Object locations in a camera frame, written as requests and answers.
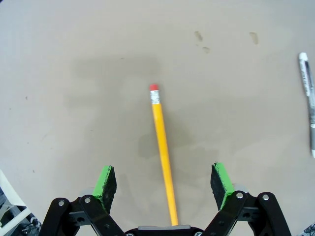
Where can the white table frame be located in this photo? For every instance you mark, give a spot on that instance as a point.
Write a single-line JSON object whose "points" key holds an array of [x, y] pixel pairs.
{"points": [[11, 204]]}

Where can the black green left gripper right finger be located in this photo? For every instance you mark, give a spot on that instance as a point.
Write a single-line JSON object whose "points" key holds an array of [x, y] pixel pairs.
{"points": [[222, 194]]}

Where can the white and black pen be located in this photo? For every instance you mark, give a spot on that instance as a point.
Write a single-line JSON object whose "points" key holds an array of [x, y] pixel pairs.
{"points": [[308, 98]]}

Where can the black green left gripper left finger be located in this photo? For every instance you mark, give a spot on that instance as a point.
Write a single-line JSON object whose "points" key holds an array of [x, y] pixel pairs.
{"points": [[104, 196]]}

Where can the yellow pencil with red eraser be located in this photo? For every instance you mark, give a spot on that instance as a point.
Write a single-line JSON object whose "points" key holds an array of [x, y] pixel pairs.
{"points": [[163, 150]]}

